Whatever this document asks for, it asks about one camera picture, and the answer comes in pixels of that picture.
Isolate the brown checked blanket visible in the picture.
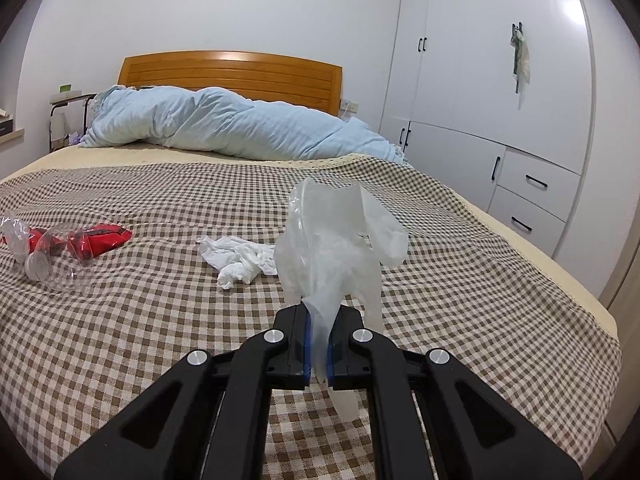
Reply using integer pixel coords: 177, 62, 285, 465
0, 155, 621, 480

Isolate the pale hanging bag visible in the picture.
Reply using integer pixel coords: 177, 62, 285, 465
510, 22, 533, 111

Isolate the crumpled clear plastic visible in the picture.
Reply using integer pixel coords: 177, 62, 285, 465
0, 214, 33, 263

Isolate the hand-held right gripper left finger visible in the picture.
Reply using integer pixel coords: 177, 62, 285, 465
55, 305, 308, 480

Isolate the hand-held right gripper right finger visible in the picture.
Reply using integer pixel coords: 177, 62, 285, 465
327, 307, 583, 480

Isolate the black frame side table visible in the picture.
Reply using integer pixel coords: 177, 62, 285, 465
49, 92, 98, 153

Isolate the beige bed sheet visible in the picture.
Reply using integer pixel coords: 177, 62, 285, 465
0, 142, 616, 321

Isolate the white wardrobe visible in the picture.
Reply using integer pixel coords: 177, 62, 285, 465
377, 0, 640, 261

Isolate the light blue duvet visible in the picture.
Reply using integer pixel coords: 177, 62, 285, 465
77, 85, 413, 166

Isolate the white tissue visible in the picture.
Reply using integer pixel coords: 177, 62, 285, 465
196, 234, 278, 291

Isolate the red foil wrapper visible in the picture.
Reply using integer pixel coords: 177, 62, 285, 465
27, 223, 133, 263

